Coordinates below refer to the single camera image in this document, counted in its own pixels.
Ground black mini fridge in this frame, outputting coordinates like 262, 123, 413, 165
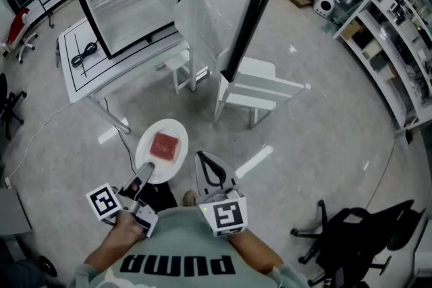
66, 0, 275, 84

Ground white floor cable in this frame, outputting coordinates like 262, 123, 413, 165
5, 100, 74, 186

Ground black swivel chair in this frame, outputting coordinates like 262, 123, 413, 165
0, 73, 28, 141

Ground person's beige shoe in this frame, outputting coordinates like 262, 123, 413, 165
183, 190, 198, 207

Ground person's green shirt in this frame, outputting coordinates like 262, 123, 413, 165
69, 205, 310, 288

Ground small white stool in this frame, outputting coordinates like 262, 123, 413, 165
164, 50, 212, 95

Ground person's left hand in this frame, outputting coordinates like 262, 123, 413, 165
111, 210, 146, 242

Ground red meat slice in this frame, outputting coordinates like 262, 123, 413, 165
149, 132, 182, 163

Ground red and white chair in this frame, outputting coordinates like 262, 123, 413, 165
1, 8, 38, 64

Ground black round disc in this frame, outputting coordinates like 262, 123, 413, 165
38, 256, 58, 277

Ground white round device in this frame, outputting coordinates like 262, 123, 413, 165
312, 0, 337, 15

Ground white shelving unit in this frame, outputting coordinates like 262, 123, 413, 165
332, 0, 432, 132

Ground black floor cable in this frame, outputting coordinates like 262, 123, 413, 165
103, 96, 138, 168

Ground person's left forearm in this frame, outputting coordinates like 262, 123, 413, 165
84, 229, 146, 273

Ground grey cabinet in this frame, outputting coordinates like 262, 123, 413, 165
0, 188, 33, 240

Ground person's black trousers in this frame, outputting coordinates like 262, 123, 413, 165
140, 183, 178, 213

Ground black mesh office chair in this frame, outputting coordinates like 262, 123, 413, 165
290, 199, 427, 288

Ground white table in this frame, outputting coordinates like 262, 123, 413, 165
56, 17, 200, 135

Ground black coiled power cable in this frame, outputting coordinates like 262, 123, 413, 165
70, 40, 99, 69

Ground person's right forearm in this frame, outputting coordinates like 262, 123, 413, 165
227, 229, 284, 276

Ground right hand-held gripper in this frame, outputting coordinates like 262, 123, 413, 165
194, 150, 249, 237

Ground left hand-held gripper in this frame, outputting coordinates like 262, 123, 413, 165
85, 161, 159, 239

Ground white plate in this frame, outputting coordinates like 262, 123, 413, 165
134, 118, 189, 185

